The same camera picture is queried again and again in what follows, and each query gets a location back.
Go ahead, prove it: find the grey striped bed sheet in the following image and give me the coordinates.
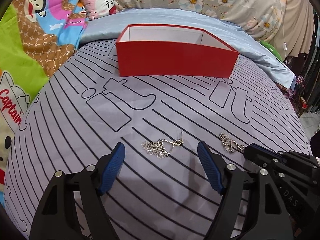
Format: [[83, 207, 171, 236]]
[[4, 40, 311, 239]]

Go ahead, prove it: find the colourful monkey cartoon blanket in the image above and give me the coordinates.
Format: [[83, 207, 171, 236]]
[[1, 0, 87, 180]]

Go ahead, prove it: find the silver filigree earring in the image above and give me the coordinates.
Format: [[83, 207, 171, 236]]
[[141, 131, 184, 159], [219, 133, 245, 153]]

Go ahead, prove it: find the red cardboard box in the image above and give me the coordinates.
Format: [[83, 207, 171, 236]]
[[116, 25, 239, 78]]

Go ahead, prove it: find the green plastic object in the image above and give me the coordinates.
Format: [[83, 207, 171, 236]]
[[259, 40, 283, 62]]

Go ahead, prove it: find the pink cartoon cushion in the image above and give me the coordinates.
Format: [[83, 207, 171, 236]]
[[80, 0, 119, 20]]

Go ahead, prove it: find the light blue pillow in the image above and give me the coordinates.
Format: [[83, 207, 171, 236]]
[[80, 8, 297, 88]]

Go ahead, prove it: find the white cord with switch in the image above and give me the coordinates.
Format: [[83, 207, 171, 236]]
[[281, 0, 288, 63]]

